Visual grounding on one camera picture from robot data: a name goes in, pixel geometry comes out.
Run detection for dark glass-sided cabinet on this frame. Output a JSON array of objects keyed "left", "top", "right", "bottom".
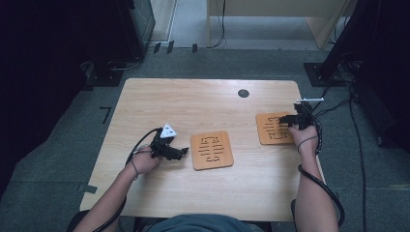
[{"left": 128, "top": 0, "right": 157, "bottom": 60}]

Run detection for person's blue-grey shirt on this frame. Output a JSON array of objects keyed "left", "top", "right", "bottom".
[{"left": 146, "top": 213, "right": 260, "bottom": 232}]

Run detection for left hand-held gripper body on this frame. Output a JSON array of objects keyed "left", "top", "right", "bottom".
[{"left": 149, "top": 123, "right": 178, "bottom": 160}]

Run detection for square wooden slotted coaster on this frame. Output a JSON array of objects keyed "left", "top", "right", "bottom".
[
  {"left": 190, "top": 130, "right": 235, "bottom": 171},
  {"left": 255, "top": 111, "right": 296, "bottom": 146}
]

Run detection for light wooden desk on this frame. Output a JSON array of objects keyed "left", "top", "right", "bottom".
[{"left": 206, "top": 0, "right": 360, "bottom": 50}]

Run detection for thin grey wrist cord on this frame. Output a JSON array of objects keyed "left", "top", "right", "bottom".
[
  {"left": 130, "top": 158, "right": 139, "bottom": 181},
  {"left": 297, "top": 134, "right": 319, "bottom": 155}
]

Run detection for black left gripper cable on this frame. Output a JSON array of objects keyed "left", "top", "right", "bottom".
[{"left": 91, "top": 127, "right": 162, "bottom": 232}]

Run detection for person's right hand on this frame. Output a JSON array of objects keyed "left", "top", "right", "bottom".
[{"left": 287, "top": 124, "right": 320, "bottom": 156}]

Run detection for black hanging cable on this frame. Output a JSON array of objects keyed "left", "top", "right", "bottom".
[{"left": 208, "top": 0, "right": 227, "bottom": 49}]

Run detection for black curtain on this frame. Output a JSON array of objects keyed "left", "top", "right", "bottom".
[
  {"left": 322, "top": 0, "right": 410, "bottom": 153},
  {"left": 0, "top": 0, "right": 144, "bottom": 201}
]

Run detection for grey tape piece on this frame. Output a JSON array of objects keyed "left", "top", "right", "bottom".
[{"left": 76, "top": 184, "right": 99, "bottom": 195}]

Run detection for black angled floor tape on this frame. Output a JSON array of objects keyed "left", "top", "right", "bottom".
[{"left": 99, "top": 106, "right": 112, "bottom": 125}]

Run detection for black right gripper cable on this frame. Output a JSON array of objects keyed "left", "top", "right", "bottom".
[{"left": 290, "top": 104, "right": 346, "bottom": 228}]

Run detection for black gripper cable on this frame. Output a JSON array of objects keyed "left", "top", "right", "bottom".
[
  {"left": 91, "top": 127, "right": 162, "bottom": 232},
  {"left": 290, "top": 104, "right": 346, "bottom": 228}
]

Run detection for long black floor cable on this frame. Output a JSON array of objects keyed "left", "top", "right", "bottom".
[{"left": 348, "top": 91, "right": 368, "bottom": 232}]

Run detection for black stand base plate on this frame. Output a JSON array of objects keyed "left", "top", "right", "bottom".
[
  {"left": 84, "top": 68, "right": 124, "bottom": 88},
  {"left": 303, "top": 61, "right": 348, "bottom": 88}
]

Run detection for person's left hand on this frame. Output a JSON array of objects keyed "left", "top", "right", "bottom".
[{"left": 130, "top": 145, "right": 162, "bottom": 178}]

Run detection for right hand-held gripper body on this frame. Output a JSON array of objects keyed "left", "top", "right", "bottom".
[{"left": 293, "top": 97, "right": 325, "bottom": 131}]

